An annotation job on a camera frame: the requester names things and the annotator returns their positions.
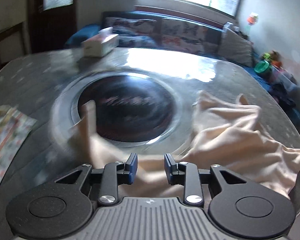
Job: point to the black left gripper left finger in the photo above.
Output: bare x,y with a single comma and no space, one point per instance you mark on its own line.
61,207

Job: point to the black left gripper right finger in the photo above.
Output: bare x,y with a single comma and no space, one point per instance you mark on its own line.
239,206

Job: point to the cream fleece garment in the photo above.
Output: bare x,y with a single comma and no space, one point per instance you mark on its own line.
222,133

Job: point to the floral fabric storage bag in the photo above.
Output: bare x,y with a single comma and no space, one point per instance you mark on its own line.
15,126

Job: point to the grey quilted star table cover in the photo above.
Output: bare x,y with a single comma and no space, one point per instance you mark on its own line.
45,86

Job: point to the black round induction cooktop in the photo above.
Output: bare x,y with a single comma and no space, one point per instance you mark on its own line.
129,107

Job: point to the green plastic bowl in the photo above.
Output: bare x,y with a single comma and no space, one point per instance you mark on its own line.
263,67

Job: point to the stuffed toy pile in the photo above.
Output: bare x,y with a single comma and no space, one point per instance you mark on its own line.
273,58

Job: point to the grey pillow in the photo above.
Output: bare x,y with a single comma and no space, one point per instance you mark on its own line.
235,48

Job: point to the dark blue sofa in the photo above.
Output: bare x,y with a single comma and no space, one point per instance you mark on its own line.
157,31

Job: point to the white tissue box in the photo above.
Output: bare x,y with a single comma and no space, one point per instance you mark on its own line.
101,44

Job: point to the right butterfly print cushion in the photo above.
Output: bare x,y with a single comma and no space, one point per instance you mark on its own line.
183,36

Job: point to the butterfly print cushion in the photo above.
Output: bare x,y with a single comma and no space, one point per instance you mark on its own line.
133,33
183,36

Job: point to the left butterfly print cushion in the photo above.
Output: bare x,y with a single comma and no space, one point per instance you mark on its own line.
133,33

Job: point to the dark wooden door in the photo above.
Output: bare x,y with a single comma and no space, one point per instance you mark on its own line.
50,23

